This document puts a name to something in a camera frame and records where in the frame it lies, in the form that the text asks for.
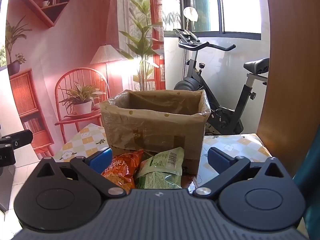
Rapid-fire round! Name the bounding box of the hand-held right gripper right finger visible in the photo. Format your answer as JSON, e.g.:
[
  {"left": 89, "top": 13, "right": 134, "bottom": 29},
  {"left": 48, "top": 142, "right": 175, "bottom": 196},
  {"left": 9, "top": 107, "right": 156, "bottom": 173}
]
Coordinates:
[{"left": 193, "top": 147, "right": 293, "bottom": 197}]

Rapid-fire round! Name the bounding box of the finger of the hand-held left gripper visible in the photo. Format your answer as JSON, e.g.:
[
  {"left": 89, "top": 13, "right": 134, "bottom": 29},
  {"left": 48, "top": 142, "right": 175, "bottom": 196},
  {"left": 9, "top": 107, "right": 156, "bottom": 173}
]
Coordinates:
[{"left": 0, "top": 129, "right": 34, "bottom": 151}]

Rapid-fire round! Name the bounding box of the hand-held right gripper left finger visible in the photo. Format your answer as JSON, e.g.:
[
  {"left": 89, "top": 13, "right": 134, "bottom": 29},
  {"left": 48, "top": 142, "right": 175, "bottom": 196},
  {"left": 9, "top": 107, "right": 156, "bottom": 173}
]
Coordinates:
[{"left": 35, "top": 147, "right": 127, "bottom": 197}]

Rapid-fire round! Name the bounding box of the orange-red crinkly snack packet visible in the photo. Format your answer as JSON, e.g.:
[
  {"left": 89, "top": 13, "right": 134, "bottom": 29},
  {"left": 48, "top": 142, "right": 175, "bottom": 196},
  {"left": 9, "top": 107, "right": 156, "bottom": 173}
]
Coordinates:
[{"left": 101, "top": 149, "right": 144, "bottom": 193}]

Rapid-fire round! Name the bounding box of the pale green snack packet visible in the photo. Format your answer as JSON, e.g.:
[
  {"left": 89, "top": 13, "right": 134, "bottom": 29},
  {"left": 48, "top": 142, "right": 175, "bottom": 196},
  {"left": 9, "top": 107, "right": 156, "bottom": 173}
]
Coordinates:
[{"left": 135, "top": 147, "right": 185, "bottom": 189}]

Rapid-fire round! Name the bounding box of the checkered flower tablecloth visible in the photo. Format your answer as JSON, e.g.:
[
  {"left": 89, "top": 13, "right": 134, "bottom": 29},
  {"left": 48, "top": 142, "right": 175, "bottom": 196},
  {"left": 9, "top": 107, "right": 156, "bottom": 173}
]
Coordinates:
[{"left": 54, "top": 124, "right": 273, "bottom": 188}]

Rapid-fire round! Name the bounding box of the black exercise bike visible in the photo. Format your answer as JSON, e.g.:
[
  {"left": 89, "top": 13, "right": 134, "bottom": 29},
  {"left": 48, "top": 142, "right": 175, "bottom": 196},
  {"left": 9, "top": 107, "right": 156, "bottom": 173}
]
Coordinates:
[{"left": 172, "top": 29, "right": 270, "bottom": 136}]

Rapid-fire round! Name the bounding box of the teal cloth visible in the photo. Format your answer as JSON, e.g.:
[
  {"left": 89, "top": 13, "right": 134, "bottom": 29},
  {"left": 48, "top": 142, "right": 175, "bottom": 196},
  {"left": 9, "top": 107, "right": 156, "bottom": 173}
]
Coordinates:
[{"left": 292, "top": 140, "right": 320, "bottom": 240}]

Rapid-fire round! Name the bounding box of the wooden door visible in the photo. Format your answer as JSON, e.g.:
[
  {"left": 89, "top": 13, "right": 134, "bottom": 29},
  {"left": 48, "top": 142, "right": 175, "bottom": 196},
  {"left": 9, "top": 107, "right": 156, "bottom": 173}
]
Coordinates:
[{"left": 257, "top": 0, "right": 320, "bottom": 180}]

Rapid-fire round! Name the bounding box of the white bag on pole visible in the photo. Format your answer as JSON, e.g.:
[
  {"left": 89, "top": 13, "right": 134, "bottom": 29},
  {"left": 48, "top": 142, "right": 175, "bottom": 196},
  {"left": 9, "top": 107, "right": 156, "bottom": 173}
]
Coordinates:
[{"left": 183, "top": 7, "right": 199, "bottom": 31}]

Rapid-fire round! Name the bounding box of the printed wall cloth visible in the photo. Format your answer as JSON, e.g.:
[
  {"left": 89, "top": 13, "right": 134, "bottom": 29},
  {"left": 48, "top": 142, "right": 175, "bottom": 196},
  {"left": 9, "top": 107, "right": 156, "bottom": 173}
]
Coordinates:
[{"left": 5, "top": 0, "right": 166, "bottom": 161}]

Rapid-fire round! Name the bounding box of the window with dark frame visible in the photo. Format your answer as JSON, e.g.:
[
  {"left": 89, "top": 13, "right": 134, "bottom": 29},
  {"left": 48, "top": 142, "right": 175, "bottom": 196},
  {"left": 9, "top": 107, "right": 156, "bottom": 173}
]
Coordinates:
[{"left": 161, "top": 0, "right": 263, "bottom": 40}]

